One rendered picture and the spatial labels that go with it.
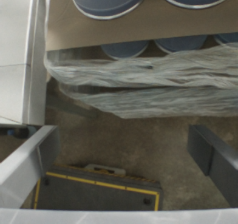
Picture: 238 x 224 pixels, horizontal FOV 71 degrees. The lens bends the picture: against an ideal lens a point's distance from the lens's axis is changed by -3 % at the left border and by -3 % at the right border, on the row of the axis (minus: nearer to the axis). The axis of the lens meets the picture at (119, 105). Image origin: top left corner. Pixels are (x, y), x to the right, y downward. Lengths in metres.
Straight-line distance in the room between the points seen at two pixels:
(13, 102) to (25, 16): 0.09
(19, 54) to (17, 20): 0.04
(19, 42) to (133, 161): 1.12
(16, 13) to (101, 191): 0.88
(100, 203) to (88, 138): 0.48
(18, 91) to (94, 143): 1.11
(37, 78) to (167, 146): 1.10
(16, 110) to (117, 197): 0.84
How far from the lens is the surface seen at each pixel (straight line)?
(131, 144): 1.23
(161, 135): 1.23
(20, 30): 0.22
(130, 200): 0.97
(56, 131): 0.16
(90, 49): 0.24
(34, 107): 0.20
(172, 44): 0.20
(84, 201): 1.02
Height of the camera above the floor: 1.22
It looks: 78 degrees down
